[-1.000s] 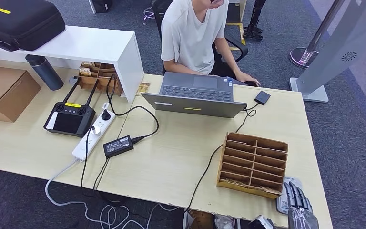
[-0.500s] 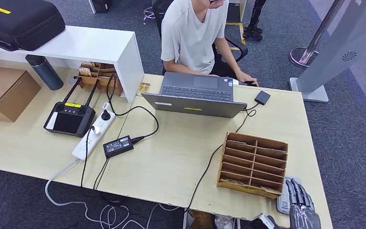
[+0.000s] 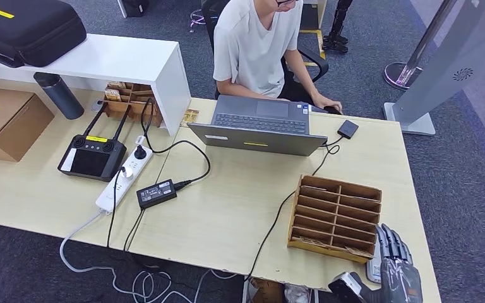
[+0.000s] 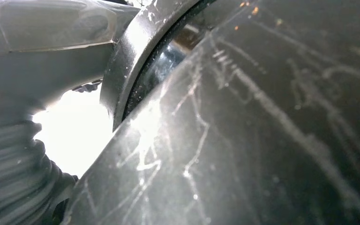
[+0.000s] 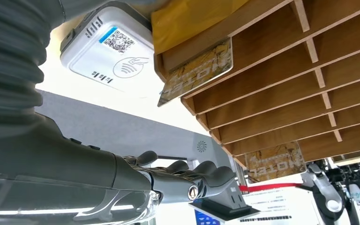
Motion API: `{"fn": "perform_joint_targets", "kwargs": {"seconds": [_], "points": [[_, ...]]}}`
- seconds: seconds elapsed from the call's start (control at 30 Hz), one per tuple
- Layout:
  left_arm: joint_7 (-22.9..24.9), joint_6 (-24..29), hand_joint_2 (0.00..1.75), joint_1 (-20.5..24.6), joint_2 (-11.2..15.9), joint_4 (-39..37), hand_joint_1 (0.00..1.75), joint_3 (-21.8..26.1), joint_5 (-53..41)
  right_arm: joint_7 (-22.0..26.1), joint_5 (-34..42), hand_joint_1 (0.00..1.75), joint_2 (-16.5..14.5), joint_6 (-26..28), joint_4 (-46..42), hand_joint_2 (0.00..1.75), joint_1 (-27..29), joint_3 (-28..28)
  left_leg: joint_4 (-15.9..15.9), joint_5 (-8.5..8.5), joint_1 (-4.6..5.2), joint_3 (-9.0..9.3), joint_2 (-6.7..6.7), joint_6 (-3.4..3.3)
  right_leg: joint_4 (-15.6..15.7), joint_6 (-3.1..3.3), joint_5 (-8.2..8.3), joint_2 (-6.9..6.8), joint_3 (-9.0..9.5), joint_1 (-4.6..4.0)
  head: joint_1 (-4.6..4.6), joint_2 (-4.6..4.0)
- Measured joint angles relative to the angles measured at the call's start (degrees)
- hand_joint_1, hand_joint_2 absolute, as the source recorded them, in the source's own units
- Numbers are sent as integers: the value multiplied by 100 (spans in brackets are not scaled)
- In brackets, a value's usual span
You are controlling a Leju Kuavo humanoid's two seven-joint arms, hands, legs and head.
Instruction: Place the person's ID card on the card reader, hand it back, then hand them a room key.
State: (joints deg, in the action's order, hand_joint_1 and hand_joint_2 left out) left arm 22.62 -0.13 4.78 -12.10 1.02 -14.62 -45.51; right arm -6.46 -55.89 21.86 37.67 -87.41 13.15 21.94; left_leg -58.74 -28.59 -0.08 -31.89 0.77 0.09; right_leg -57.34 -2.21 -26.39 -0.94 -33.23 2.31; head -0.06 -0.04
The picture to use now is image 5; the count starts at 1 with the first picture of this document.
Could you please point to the blue sign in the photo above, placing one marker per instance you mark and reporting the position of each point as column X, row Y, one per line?
column 205, row 219

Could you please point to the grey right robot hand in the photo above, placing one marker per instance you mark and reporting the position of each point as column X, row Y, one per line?
column 59, row 174

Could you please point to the red barrier belt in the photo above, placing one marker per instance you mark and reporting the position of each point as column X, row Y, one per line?
column 270, row 187

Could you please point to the white card reader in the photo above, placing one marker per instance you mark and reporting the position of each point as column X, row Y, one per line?
column 105, row 52

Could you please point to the brown slotted card rack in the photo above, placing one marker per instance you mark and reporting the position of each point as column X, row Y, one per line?
column 291, row 93

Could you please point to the white notice sign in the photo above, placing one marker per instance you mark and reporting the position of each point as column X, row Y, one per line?
column 276, row 206

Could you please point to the grey white background robot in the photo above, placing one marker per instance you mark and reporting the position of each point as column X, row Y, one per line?
column 326, row 192

